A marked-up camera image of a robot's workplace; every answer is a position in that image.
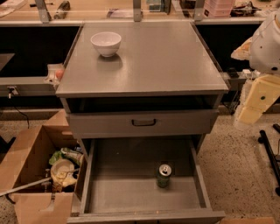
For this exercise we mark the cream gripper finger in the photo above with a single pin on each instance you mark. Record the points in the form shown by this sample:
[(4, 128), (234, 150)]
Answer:
[(256, 97)]

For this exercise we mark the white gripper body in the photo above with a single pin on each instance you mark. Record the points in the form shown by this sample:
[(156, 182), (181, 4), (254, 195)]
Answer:
[(266, 48)]

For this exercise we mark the green soda can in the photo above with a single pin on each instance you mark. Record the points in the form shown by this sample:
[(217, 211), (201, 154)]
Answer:
[(163, 175)]

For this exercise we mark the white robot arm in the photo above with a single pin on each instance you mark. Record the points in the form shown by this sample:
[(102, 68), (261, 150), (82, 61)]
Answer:
[(262, 51)]

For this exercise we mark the grey metal drawer cabinet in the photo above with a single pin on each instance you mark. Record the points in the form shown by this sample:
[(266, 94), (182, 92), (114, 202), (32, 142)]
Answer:
[(160, 66)]

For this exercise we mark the closed grey upper drawer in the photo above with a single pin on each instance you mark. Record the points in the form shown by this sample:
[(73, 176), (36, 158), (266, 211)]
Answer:
[(142, 124)]

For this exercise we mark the open grey lower drawer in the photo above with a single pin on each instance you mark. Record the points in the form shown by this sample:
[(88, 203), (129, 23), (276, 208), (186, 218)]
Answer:
[(120, 186)]

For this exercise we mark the white power strip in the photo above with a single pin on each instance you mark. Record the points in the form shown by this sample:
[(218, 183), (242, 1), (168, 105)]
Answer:
[(250, 74)]

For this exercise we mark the black stand leg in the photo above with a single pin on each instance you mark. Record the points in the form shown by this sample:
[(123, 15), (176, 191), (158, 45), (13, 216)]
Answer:
[(263, 139)]

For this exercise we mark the pink storage box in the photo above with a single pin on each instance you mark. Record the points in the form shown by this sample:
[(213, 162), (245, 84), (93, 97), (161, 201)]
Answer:
[(218, 8)]

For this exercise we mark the white ceramic bowl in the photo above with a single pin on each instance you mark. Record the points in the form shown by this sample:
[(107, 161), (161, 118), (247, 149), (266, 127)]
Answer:
[(106, 43)]

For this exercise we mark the crumpled bags in box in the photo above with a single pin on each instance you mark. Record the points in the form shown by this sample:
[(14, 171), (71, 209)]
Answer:
[(64, 163)]

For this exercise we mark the grey metal rod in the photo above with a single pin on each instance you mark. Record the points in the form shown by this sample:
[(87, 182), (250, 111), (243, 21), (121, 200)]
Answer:
[(16, 189)]

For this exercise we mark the brown cardboard box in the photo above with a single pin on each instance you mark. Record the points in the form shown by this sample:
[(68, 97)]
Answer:
[(26, 162)]

